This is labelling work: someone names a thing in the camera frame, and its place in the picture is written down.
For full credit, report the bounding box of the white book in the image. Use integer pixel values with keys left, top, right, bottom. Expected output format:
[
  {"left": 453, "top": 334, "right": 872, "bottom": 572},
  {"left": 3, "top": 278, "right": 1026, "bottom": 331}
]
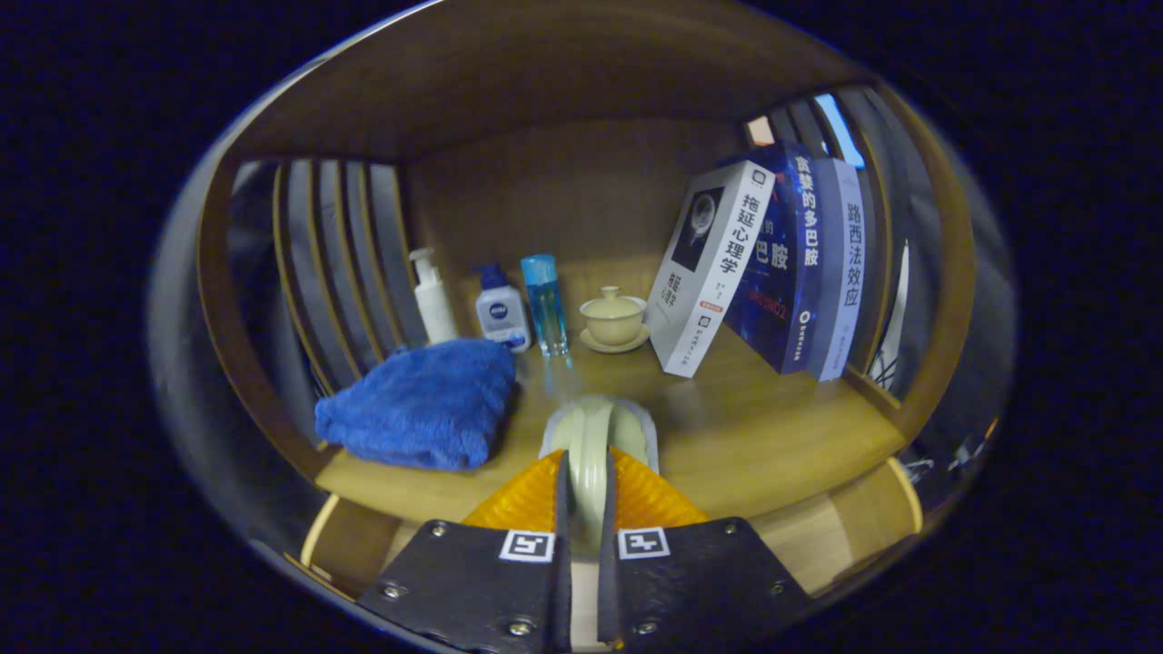
[{"left": 647, "top": 161, "right": 776, "bottom": 378}]

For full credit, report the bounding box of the beige lidded teacup with saucer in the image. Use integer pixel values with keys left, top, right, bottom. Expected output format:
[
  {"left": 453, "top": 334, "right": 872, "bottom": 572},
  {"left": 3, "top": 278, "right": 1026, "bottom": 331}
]
[{"left": 579, "top": 286, "right": 651, "bottom": 354}]

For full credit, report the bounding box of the dark blue book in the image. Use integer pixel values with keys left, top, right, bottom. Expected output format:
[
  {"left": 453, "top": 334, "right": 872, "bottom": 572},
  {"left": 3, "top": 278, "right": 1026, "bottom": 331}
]
[{"left": 722, "top": 141, "right": 828, "bottom": 375}]

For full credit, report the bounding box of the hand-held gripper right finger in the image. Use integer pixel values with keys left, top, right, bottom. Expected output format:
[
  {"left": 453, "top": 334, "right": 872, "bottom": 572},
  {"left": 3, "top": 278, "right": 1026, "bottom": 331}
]
[{"left": 595, "top": 445, "right": 814, "bottom": 651}]

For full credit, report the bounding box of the blue folded towel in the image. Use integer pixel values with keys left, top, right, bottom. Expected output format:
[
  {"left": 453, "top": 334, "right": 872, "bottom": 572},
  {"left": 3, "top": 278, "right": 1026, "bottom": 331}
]
[{"left": 314, "top": 339, "right": 519, "bottom": 471}]

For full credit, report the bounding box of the white pump bottle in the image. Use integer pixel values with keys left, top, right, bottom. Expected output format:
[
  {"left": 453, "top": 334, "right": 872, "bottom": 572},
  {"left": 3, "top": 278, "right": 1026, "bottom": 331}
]
[{"left": 408, "top": 248, "right": 460, "bottom": 346}]

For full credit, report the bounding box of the grey-blue book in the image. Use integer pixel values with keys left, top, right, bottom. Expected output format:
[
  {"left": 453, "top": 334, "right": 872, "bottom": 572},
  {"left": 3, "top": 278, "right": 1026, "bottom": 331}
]
[{"left": 807, "top": 156, "right": 867, "bottom": 382}]

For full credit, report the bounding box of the wooden cabinet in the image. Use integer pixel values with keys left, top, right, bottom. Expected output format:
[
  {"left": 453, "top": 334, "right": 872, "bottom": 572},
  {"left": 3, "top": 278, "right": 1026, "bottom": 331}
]
[{"left": 195, "top": 0, "right": 978, "bottom": 600}]

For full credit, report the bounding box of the white bottle with blue cap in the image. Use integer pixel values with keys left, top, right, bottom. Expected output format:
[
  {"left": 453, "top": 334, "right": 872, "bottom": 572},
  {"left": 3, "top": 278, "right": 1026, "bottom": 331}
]
[{"left": 472, "top": 263, "right": 533, "bottom": 353}]

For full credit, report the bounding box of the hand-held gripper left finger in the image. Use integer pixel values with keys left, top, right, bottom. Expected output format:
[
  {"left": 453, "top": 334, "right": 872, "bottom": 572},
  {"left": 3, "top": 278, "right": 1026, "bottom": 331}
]
[{"left": 356, "top": 449, "right": 575, "bottom": 653}]

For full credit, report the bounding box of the wooden countertop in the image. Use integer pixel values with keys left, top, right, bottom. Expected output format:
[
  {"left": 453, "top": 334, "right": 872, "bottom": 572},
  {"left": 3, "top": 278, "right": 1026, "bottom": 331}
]
[{"left": 313, "top": 259, "right": 910, "bottom": 528}]

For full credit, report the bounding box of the clear blue bottle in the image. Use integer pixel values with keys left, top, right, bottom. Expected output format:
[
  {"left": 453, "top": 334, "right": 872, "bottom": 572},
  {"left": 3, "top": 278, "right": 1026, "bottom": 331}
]
[{"left": 521, "top": 254, "right": 570, "bottom": 357}]

